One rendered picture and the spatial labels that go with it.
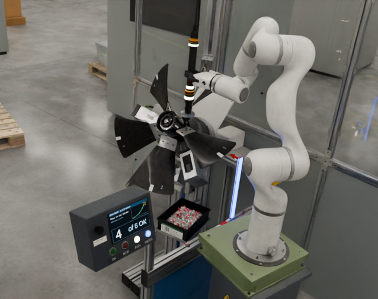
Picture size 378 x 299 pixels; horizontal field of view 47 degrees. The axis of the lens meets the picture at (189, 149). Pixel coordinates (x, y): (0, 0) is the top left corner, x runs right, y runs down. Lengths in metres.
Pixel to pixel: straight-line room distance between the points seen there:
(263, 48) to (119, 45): 3.62
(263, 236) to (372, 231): 1.07
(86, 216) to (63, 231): 2.03
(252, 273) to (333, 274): 1.30
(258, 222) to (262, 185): 0.18
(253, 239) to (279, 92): 0.56
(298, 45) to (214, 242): 0.79
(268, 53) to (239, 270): 0.76
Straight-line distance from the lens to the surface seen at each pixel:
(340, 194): 2.60
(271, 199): 1.55
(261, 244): 1.67
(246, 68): 1.74
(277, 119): 1.49
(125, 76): 4.99
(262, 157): 1.48
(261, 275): 1.63
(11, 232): 3.50
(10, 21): 10.06
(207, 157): 2.01
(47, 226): 3.51
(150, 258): 1.76
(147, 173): 2.15
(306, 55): 1.52
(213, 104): 2.44
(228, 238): 1.76
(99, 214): 1.43
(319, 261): 2.88
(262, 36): 1.47
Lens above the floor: 2.08
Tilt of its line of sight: 27 degrees down
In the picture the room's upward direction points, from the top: 5 degrees clockwise
